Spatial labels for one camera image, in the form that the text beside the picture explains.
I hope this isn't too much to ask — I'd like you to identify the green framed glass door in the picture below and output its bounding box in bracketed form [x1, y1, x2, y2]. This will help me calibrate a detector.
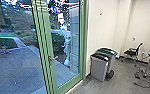
[0, 0, 91, 94]

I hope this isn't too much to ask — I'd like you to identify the white garden statue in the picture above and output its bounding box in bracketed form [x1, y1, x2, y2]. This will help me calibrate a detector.
[62, 30, 73, 68]

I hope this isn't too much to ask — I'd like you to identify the black swivel chair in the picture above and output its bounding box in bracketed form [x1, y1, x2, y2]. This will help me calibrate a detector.
[123, 41, 146, 65]

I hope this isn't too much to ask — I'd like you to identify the metal door handle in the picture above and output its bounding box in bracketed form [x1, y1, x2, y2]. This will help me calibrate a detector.
[47, 54, 59, 63]

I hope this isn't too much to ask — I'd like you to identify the white wall switch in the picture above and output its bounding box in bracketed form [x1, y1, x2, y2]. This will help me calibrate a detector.
[97, 8, 104, 17]

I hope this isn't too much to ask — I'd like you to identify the white wall outlet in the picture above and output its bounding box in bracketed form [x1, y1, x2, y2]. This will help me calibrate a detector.
[131, 36, 137, 42]

